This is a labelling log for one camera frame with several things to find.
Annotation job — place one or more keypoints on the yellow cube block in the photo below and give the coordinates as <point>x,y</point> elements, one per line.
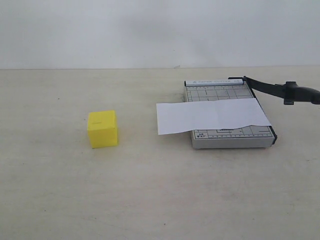
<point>102,129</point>

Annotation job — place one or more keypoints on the white paper sheet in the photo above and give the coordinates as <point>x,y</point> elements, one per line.
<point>174,118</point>

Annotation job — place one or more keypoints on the black cutter blade arm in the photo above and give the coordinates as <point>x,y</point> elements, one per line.
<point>290,92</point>

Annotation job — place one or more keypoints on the grey paper cutter base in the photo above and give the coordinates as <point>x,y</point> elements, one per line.
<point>224,89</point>

